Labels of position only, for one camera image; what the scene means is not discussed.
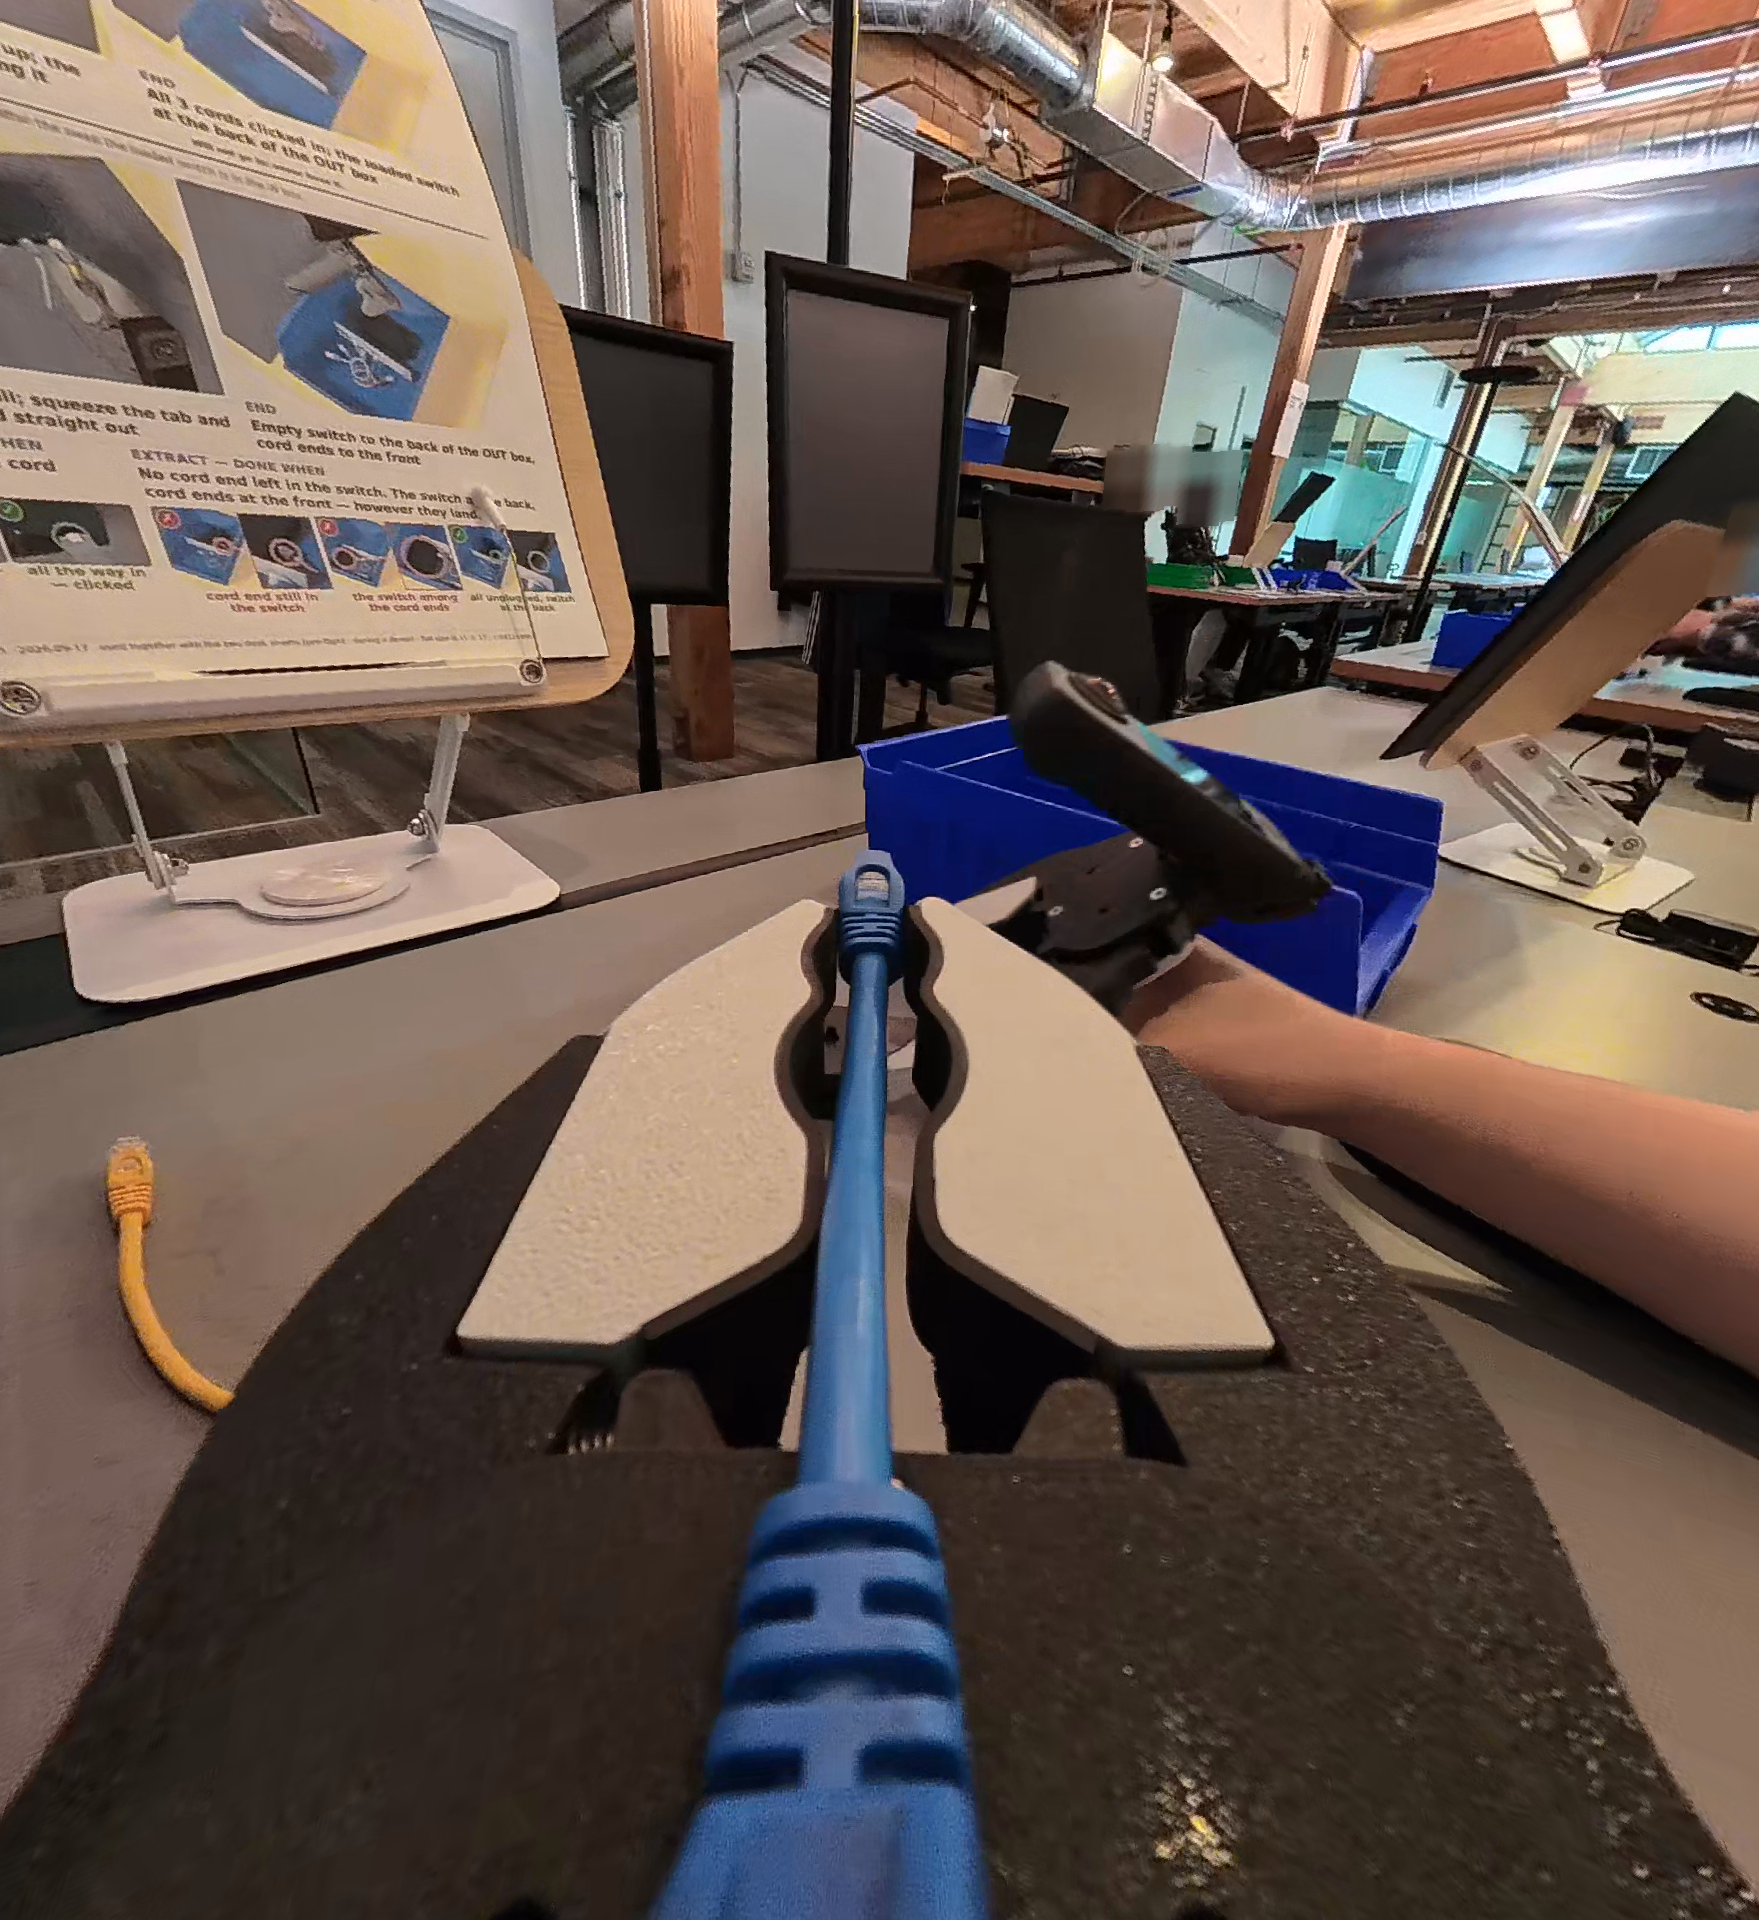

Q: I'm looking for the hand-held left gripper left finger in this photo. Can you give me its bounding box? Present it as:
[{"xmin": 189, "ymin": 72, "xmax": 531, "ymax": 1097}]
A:
[{"xmin": 460, "ymin": 901, "xmax": 840, "ymax": 1367}]

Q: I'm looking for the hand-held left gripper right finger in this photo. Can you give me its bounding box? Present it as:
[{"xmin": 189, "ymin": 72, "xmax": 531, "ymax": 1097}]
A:
[{"xmin": 909, "ymin": 895, "xmax": 1286, "ymax": 1381}]

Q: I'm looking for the blue ethernet cable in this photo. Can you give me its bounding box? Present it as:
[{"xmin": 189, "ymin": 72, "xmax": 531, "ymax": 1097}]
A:
[{"xmin": 649, "ymin": 849, "xmax": 992, "ymax": 1920}]

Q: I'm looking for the yellow ethernet cable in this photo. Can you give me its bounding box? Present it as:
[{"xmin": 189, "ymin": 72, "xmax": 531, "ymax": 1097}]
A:
[{"xmin": 107, "ymin": 1136, "xmax": 239, "ymax": 1417}]

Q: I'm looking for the person's right forearm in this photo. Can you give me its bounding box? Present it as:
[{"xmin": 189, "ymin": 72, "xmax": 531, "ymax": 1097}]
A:
[{"xmin": 1135, "ymin": 956, "xmax": 1759, "ymax": 1417}]

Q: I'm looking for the black office chair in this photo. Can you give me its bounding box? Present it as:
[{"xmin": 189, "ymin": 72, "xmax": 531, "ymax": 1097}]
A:
[{"xmin": 979, "ymin": 489, "xmax": 1170, "ymax": 722}]

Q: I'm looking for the white stand base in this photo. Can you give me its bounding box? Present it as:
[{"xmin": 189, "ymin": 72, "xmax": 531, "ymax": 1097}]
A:
[{"xmin": 65, "ymin": 816, "xmax": 562, "ymax": 1005}]

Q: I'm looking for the small black clip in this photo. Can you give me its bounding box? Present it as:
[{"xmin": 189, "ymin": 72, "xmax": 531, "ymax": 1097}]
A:
[{"xmin": 1616, "ymin": 901, "xmax": 1759, "ymax": 970}]

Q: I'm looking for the black pole with round top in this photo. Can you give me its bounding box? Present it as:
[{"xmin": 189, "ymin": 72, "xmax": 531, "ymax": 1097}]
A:
[{"xmin": 825, "ymin": 0, "xmax": 859, "ymax": 265}]

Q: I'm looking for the wooden pillar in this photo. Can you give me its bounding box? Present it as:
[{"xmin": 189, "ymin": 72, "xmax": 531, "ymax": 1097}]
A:
[{"xmin": 639, "ymin": 0, "xmax": 740, "ymax": 758}]

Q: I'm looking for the printed instruction poster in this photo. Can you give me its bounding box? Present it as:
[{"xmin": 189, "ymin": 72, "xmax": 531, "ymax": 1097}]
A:
[{"xmin": 0, "ymin": 0, "xmax": 612, "ymax": 686}]

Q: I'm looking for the silver ventilation duct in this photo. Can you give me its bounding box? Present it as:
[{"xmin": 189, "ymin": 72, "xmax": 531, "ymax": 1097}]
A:
[{"xmin": 879, "ymin": 0, "xmax": 1759, "ymax": 242}]

